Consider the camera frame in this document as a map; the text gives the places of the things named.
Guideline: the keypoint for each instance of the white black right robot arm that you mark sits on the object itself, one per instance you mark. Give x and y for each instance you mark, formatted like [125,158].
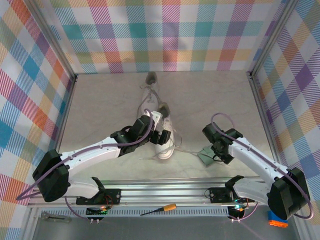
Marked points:
[252,160]

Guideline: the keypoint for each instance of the blue orange toy brick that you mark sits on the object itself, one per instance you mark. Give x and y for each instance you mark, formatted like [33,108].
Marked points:
[275,223]

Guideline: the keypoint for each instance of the green fabric wallet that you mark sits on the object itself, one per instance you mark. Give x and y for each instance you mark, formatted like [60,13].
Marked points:
[206,158]

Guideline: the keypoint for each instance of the small circuit board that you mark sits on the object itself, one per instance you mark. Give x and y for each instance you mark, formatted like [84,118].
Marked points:
[96,212]
[237,208]

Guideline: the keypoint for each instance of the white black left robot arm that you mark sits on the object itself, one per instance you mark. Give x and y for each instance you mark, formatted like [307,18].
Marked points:
[95,151]

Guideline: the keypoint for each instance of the small metal bracket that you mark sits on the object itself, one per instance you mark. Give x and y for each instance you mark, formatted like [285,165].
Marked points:
[53,217]

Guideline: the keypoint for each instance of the aluminium side rail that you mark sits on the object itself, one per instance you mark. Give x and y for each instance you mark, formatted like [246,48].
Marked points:
[65,117]
[265,125]

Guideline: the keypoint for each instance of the white sneaker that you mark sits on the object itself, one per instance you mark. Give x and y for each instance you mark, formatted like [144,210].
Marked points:
[163,152]
[148,100]

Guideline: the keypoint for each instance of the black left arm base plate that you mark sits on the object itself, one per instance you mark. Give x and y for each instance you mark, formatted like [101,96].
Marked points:
[113,195]

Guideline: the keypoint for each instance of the aluminium corner post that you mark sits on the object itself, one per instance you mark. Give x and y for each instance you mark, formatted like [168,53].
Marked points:
[55,45]
[272,37]

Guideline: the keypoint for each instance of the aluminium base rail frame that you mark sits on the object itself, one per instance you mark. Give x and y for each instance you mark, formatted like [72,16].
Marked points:
[162,195]

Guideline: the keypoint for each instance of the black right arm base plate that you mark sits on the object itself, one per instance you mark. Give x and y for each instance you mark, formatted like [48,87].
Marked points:
[217,195]

